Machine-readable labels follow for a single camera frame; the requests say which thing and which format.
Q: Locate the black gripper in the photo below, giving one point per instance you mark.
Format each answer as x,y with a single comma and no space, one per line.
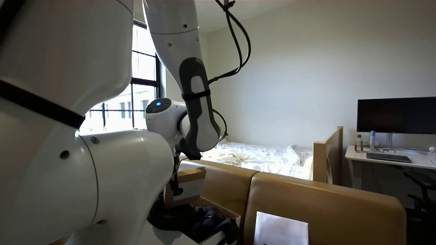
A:
188,153

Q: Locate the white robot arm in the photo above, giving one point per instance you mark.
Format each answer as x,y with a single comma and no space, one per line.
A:
68,181

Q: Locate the tan cardboard box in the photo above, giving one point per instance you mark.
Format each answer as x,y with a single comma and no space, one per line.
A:
341,213

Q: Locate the black garment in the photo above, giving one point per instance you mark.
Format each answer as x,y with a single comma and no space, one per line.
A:
209,225

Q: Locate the white crumpled bedding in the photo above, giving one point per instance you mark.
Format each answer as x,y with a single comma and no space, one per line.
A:
263,157

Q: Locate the black framed window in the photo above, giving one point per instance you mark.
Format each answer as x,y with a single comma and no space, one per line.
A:
145,68

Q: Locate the white paper sign with text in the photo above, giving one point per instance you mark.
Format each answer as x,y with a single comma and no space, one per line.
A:
281,229

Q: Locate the dark small bottle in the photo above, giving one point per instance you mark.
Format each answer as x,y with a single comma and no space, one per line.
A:
358,143

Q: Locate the clear blue bottle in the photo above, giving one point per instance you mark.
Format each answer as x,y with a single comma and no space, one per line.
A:
372,139

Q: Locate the dark keyboard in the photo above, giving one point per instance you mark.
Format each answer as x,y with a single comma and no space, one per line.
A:
388,157

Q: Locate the black wide monitor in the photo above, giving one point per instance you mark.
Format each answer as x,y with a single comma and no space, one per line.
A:
395,115

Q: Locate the white desk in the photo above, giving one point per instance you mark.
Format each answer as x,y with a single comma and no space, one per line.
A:
423,160

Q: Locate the black office chair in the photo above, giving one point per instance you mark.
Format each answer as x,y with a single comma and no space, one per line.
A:
424,199

